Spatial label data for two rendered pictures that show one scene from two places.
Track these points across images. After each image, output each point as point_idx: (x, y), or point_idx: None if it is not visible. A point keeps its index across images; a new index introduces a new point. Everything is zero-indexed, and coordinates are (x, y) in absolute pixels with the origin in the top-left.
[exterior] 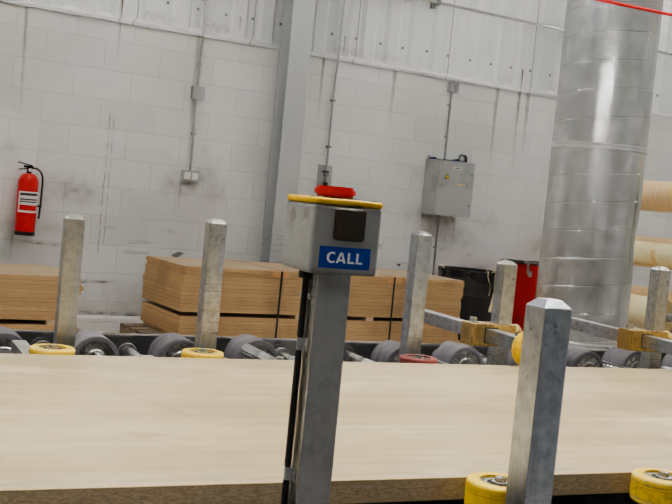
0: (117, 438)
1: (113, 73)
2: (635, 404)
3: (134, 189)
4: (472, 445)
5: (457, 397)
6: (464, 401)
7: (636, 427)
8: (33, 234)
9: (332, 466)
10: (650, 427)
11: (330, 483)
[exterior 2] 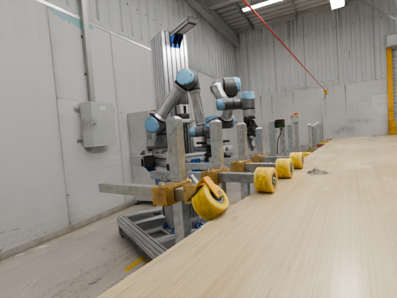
0: (343, 148)
1: None
2: (387, 164)
3: None
4: (331, 154)
5: (390, 155)
6: (383, 155)
7: (345, 160)
8: None
9: (295, 143)
10: (345, 161)
11: (295, 145)
